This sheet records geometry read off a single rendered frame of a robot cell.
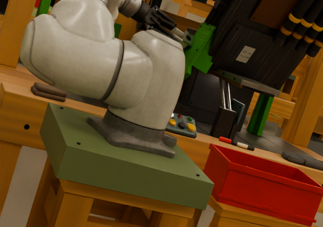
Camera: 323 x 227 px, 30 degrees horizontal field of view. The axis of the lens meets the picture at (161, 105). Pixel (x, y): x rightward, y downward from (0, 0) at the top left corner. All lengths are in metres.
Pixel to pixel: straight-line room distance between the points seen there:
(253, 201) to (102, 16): 0.70
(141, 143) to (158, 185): 0.13
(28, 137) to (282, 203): 0.77
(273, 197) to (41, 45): 0.81
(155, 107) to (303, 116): 1.54
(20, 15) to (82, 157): 1.18
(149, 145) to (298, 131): 1.52
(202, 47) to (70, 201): 0.98
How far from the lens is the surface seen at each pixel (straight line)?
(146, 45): 1.42
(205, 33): 2.20
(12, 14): 2.38
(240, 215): 1.72
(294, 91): 7.67
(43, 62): 1.37
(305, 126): 2.91
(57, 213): 1.38
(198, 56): 2.19
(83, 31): 1.39
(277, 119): 10.76
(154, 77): 1.41
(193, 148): 1.99
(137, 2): 2.15
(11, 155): 1.86
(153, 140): 1.46
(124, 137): 1.43
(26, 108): 1.82
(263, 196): 1.77
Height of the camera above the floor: 1.23
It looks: 8 degrees down
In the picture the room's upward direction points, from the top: 18 degrees clockwise
